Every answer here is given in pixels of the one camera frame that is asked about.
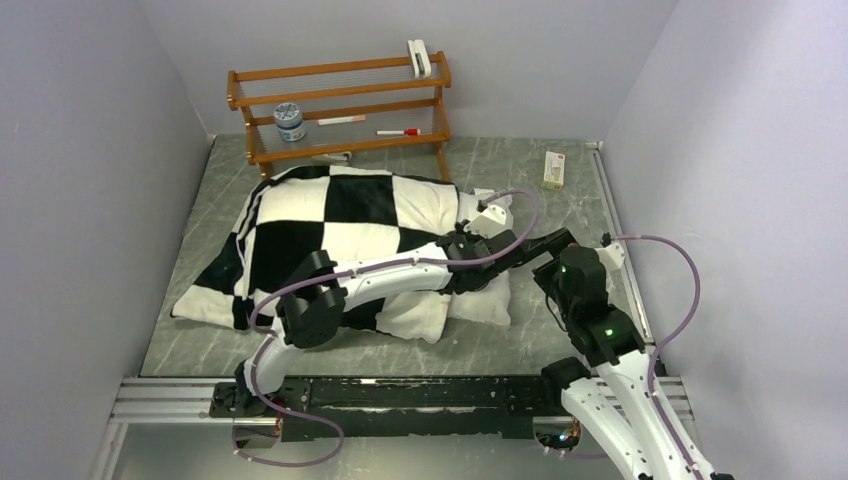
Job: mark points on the black white checkered pillowcase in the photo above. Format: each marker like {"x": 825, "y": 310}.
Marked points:
{"x": 351, "y": 213}

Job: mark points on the white pillow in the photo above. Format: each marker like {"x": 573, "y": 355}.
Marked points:
{"x": 477, "y": 298}

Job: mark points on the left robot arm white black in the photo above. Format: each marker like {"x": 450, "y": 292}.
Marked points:
{"x": 309, "y": 309}

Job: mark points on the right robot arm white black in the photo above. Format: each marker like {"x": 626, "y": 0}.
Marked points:
{"x": 611, "y": 388}

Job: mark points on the white marker red cap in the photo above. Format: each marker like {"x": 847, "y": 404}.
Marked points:
{"x": 410, "y": 132}

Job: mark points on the green white stapler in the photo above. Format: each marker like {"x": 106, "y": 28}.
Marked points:
{"x": 341, "y": 158}

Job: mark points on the small white green box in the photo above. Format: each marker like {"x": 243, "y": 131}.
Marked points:
{"x": 553, "y": 171}

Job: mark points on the white marker pink cap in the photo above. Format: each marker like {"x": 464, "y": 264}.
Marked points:
{"x": 341, "y": 120}

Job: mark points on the wooden shelf rack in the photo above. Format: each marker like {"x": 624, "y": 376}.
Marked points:
{"x": 383, "y": 89}

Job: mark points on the blue white round jar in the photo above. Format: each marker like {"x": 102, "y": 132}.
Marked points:
{"x": 289, "y": 121}

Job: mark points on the white clip on rack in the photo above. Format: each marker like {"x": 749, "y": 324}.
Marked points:
{"x": 419, "y": 59}

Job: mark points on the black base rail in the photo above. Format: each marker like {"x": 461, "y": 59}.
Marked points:
{"x": 513, "y": 407}

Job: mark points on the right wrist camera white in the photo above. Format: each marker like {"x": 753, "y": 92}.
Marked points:
{"x": 611, "y": 254}

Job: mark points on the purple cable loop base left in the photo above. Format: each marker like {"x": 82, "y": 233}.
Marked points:
{"x": 261, "y": 447}

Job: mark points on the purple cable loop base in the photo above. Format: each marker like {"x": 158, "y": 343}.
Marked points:
{"x": 261, "y": 447}
{"x": 570, "y": 450}

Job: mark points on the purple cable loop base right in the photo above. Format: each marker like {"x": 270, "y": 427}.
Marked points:
{"x": 570, "y": 450}

